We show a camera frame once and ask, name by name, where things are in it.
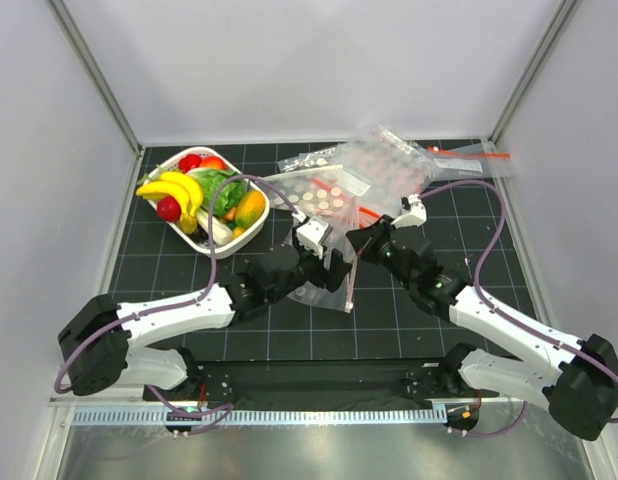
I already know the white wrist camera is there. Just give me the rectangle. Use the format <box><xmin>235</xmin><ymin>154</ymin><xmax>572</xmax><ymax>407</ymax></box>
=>
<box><xmin>391</xmin><ymin>194</ymin><xmax>427</xmax><ymax>229</ymax></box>
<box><xmin>292</xmin><ymin>211</ymin><xmax>332</xmax><ymax>259</ymax></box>

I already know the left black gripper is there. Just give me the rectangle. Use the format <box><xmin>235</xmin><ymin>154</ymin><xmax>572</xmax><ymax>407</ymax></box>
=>
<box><xmin>267</xmin><ymin>226</ymin><xmax>351</xmax><ymax>304</ymax></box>

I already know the white plastic basket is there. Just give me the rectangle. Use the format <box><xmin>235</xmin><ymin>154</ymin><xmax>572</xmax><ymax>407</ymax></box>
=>
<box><xmin>136</xmin><ymin>147</ymin><xmax>270</xmax><ymax>259</ymax></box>

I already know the red strawberry back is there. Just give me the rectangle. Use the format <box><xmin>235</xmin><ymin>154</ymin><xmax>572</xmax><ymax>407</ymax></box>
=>
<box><xmin>178</xmin><ymin>154</ymin><xmax>202</xmax><ymax>173</ymax></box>

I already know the right aluminium frame post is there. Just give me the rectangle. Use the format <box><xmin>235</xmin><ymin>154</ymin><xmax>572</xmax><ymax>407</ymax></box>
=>
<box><xmin>489</xmin><ymin>0</ymin><xmax>581</xmax><ymax>144</ymax></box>

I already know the pile of red-dotted bags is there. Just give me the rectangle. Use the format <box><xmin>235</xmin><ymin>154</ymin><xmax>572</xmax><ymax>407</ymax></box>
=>
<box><xmin>331</xmin><ymin>126</ymin><xmax>440</xmax><ymax>216</ymax></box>

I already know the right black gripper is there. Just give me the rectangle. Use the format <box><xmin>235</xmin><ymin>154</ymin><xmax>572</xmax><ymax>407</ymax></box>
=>
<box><xmin>347</xmin><ymin>215</ymin><xmax>415</xmax><ymax>291</ymax></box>

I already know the clear bag orange zipper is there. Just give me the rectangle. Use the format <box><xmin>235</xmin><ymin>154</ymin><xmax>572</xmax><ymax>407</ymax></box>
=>
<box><xmin>426</xmin><ymin>143</ymin><xmax>515</xmax><ymax>181</ymax></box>

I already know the slotted aluminium cable duct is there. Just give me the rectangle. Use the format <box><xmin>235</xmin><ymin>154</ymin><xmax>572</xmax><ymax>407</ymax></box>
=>
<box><xmin>71</xmin><ymin>404</ymin><xmax>447</xmax><ymax>427</ymax></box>

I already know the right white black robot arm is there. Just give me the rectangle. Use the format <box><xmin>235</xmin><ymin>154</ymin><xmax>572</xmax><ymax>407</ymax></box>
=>
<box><xmin>346</xmin><ymin>216</ymin><xmax>618</xmax><ymax>441</ymax></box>

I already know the aluminium frame post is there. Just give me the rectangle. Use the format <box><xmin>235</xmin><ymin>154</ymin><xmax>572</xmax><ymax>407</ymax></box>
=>
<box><xmin>489</xmin><ymin>0</ymin><xmax>581</xmax><ymax>144</ymax></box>
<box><xmin>46</xmin><ymin>0</ymin><xmax>142</xmax><ymax>156</ymax></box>

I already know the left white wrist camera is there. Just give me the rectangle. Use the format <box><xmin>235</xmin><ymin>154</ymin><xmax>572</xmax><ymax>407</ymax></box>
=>
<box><xmin>292</xmin><ymin>211</ymin><xmax>332</xmax><ymax>259</ymax></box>

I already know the white leek stalk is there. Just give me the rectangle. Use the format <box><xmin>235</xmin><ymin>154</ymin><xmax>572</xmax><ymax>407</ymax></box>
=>
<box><xmin>196</xmin><ymin>208</ymin><xmax>233</xmax><ymax>246</ymax></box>

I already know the left aluminium frame post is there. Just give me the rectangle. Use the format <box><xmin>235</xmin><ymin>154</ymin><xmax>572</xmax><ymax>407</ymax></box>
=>
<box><xmin>46</xmin><ymin>0</ymin><xmax>142</xmax><ymax>156</ymax></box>

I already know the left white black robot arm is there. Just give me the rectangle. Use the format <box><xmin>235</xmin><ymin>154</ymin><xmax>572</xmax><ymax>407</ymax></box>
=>
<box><xmin>54</xmin><ymin>244</ymin><xmax>351</xmax><ymax>400</ymax></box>

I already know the small orange carrot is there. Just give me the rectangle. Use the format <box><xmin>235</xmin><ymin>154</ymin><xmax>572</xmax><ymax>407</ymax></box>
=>
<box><xmin>225</xmin><ymin>207</ymin><xmax>237</xmax><ymax>222</ymax></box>

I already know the red orange tomato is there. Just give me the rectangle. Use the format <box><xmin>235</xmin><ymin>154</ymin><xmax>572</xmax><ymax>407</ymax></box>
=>
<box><xmin>199</xmin><ymin>156</ymin><xmax>227</xmax><ymax>170</ymax></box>

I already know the clear pink-dotted zip bag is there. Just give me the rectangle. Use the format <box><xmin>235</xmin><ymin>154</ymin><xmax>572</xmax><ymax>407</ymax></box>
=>
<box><xmin>285</xmin><ymin>204</ymin><xmax>375</xmax><ymax>313</ymax></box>

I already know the yellow banana bunch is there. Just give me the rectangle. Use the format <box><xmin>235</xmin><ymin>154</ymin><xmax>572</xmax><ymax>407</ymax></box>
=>
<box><xmin>136</xmin><ymin>171</ymin><xmax>204</xmax><ymax>234</ymax></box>

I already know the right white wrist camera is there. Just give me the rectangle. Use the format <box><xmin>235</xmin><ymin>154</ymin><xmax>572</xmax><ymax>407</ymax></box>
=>
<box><xmin>391</xmin><ymin>194</ymin><xmax>427</xmax><ymax>229</ymax></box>

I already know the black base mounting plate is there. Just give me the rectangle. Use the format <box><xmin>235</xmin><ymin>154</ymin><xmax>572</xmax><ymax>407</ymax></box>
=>
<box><xmin>162</xmin><ymin>358</ymin><xmax>477</xmax><ymax>412</ymax></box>

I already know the green lettuce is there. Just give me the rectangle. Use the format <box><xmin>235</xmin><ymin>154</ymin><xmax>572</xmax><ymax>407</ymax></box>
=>
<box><xmin>187</xmin><ymin>167</ymin><xmax>249</xmax><ymax>216</ymax></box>

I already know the red apple front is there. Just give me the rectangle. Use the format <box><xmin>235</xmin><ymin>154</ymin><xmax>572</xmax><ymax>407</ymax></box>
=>
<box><xmin>156</xmin><ymin>196</ymin><xmax>182</xmax><ymax>223</ymax></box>

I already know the black grid cutting mat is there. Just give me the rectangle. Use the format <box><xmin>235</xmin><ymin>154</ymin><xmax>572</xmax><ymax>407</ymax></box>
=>
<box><xmin>96</xmin><ymin>137</ymin><xmax>540</xmax><ymax>362</ymax></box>

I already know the clear white-dotted zip bag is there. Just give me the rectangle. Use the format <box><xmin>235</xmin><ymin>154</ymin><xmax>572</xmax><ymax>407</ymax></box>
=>
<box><xmin>264</xmin><ymin>165</ymin><xmax>371</xmax><ymax>215</ymax></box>

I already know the orange green mango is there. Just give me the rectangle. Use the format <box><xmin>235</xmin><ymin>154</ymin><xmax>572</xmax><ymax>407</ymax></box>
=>
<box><xmin>234</xmin><ymin>190</ymin><xmax>266</xmax><ymax>229</ymax></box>

